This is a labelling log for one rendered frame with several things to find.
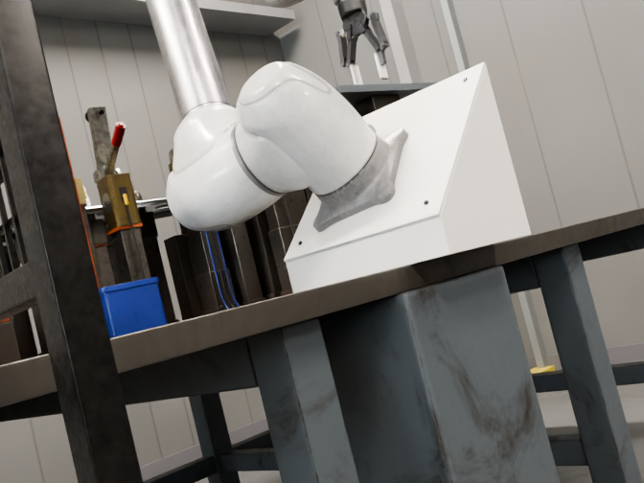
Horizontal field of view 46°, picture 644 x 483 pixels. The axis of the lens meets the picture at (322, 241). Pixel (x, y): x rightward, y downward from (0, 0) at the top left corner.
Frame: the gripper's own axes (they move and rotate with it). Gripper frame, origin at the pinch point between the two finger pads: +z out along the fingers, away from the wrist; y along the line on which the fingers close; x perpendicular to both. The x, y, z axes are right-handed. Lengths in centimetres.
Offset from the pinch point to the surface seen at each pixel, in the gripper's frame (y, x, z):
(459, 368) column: 44, -59, 69
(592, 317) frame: 41, 0, 72
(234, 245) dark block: -18, -44, 37
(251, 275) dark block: -17, -42, 45
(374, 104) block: 2.2, -4.5, 9.1
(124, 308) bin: 0, -89, 47
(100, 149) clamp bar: -30, -66, 9
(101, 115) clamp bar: -28, -65, 2
